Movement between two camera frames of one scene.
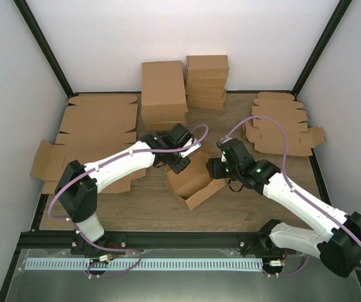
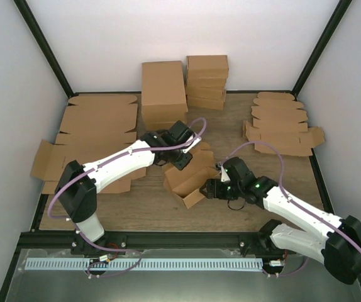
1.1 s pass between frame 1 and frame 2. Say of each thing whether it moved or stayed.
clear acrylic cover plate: stayed
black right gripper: moved
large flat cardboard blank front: stayed
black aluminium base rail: stayed
